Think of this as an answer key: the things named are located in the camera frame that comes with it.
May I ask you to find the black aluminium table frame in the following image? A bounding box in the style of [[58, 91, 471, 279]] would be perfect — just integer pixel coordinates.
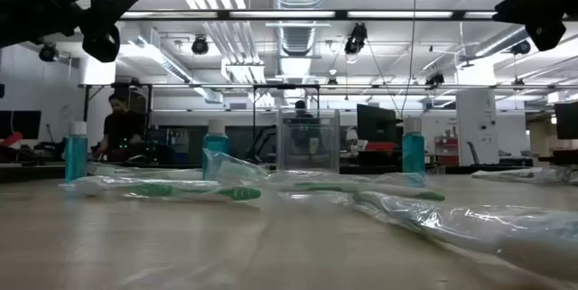
[[0, 162, 578, 183]]

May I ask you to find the black ceiling spotlight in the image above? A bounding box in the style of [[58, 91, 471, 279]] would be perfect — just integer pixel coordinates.
[[511, 39, 533, 56], [38, 42, 59, 63], [191, 35, 210, 56], [424, 72, 446, 89], [343, 22, 369, 56]]

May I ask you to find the red shelf cart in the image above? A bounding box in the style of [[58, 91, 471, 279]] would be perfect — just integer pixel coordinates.
[[433, 135, 460, 165]]

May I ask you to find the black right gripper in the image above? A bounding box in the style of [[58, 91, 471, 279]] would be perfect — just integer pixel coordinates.
[[492, 0, 578, 51]]

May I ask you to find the silver ceiling air duct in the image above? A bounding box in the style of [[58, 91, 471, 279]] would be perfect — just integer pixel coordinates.
[[268, 0, 333, 59]]

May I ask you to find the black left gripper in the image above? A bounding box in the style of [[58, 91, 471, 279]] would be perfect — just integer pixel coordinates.
[[0, 0, 140, 63]]

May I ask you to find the person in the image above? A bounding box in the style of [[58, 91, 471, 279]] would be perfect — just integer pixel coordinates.
[[96, 93, 149, 164], [288, 98, 317, 146]]

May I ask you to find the teal mouthwash bottle white cap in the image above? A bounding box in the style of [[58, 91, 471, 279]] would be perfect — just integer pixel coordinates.
[[401, 117, 426, 187], [201, 119, 231, 181], [64, 121, 89, 183]]

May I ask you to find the red bar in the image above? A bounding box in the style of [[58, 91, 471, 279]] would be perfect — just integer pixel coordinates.
[[0, 131, 23, 147]]

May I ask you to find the black computer monitor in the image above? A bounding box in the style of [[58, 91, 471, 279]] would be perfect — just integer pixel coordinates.
[[554, 101, 578, 141], [0, 109, 42, 141], [356, 103, 398, 145]]

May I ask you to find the thin hanging cable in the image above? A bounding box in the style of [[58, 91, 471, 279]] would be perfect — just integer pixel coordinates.
[[399, 0, 417, 119]]

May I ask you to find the white square column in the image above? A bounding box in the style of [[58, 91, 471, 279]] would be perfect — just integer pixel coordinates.
[[455, 89, 500, 167]]

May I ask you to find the clear acrylic organizer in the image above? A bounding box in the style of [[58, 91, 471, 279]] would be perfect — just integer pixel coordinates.
[[276, 108, 340, 173]]

